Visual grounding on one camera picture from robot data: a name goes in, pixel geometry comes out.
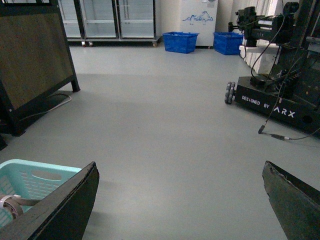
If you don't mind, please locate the blue crate right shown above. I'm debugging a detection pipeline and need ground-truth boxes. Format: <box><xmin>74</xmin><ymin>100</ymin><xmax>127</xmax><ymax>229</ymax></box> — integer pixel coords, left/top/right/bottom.
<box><xmin>213</xmin><ymin>32</ymin><xmax>244</xmax><ymax>55</ymax></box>

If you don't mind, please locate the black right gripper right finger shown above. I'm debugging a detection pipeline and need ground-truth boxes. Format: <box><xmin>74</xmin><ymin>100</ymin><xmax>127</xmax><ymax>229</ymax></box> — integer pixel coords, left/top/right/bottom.
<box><xmin>262</xmin><ymin>161</ymin><xmax>320</xmax><ymax>240</ymax></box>

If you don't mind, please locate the dark wooden display stand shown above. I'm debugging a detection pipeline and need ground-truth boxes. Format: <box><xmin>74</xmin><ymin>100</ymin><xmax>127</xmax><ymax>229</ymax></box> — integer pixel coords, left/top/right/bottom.
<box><xmin>0</xmin><ymin>0</ymin><xmax>80</xmax><ymax>136</ymax></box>

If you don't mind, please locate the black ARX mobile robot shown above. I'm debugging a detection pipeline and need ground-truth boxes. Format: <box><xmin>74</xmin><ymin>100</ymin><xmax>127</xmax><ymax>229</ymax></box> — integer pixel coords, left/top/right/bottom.
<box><xmin>224</xmin><ymin>0</ymin><xmax>320</xmax><ymax>136</ymax></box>

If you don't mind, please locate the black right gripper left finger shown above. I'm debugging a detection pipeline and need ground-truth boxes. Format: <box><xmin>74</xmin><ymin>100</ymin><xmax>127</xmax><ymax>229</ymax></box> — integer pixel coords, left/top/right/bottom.
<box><xmin>0</xmin><ymin>161</ymin><xmax>100</xmax><ymax>240</ymax></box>

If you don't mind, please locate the blue crate left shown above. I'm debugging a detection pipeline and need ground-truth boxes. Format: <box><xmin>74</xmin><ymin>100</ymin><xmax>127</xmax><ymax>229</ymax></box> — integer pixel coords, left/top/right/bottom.
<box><xmin>162</xmin><ymin>31</ymin><xmax>199</xmax><ymax>54</ymax></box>

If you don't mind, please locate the black cable on floor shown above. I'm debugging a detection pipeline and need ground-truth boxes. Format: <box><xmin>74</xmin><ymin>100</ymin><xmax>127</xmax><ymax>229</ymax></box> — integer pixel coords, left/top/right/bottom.
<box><xmin>257</xmin><ymin>82</ymin><xmax>320</xmax><ymax>141</ymax></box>

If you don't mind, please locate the blue crate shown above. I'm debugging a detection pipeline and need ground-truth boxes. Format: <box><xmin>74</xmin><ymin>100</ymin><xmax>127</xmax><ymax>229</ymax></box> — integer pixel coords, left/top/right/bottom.
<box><xmin>162</xmin><ymin>31</ymin><xmax>199</xmax><ymax>54</ymax></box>
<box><xmin>213</xmin><ymin>32</ymin><xmax>244</xmax><ymax>55</ymax></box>

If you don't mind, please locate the white cable on floor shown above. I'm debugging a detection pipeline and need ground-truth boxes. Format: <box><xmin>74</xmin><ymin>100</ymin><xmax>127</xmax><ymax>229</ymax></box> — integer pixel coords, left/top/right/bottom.
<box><xmin>19</xmin><ymin>93</ymin><xmax>73</xmax><ymax>121</ymax></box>

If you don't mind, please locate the glass door refrigerator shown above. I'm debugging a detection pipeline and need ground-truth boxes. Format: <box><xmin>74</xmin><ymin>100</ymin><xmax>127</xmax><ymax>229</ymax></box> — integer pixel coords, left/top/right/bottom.
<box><xmin>58</xmin><ymin>0</ymin><xmax>162</xmax><ymax>47</ymax></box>

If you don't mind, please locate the white chest freezer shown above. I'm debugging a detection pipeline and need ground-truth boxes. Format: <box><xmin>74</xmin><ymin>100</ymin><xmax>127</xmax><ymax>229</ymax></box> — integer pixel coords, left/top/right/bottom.
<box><xmin>179</xmin><ymin>0</ymin><xmax>219</xmax><ymax>49</ymax></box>

